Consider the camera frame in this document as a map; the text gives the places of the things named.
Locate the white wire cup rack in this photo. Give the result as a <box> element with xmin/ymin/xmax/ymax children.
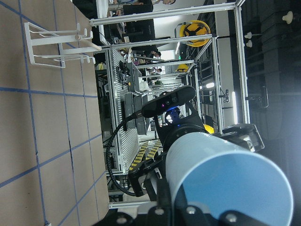
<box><xmin>24</xmin><ymin>22</ymin><xmax>102</xmax><ymax>68</ymax></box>

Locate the light blue plastic cup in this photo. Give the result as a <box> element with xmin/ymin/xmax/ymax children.
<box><xmin>166</xmin><ymin>132</ymin><xmax>293</xmax><ymax>226</ymax></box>

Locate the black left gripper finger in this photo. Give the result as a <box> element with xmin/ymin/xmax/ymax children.
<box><xmin>95</xmin><ymin>179</ymin><xmax>216</xmax><ymax>226</ymax></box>

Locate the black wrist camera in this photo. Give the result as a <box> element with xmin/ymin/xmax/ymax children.
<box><xmin>141</xmin><ymin>86</ymin><xmax>196</xmax><ymax>118</ymax></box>

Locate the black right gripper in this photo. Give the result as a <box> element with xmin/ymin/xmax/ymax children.
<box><xmin>128</xmin><ymin>105</ymin><xmax>264</xmax><ymax>197</ymax></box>

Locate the black camera cable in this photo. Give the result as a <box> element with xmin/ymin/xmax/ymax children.
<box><xmin>103</xmin><ymin>110</ymin><xmax>144</xmax><ymax>197</ymax></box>

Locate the yellow hard hat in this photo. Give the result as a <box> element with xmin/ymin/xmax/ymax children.
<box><xmin>179</xmin><ymin>20</ymin><xmax>211</xmax><ymax>47</ymax></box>

